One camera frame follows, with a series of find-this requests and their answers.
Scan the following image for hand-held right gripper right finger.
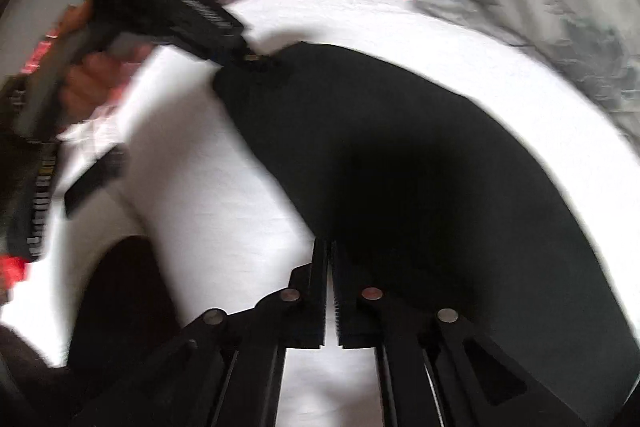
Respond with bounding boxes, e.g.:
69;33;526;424
331;240;587;427

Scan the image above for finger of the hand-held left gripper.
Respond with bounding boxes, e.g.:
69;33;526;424
221;41;283;74

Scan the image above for person's left hand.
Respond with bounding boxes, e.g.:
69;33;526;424
55;3;152;124

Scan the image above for white quilted bed cover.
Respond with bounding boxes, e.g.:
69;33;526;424
0;0;640;427

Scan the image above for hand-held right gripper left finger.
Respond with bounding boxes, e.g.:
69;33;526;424
70;237;329;427

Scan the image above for black pants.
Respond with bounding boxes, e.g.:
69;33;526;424
212;42;640;427

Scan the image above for dark cloth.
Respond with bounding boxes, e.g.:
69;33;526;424
64;234;183;370

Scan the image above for black strap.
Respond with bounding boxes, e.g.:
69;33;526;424
63;146;127;219

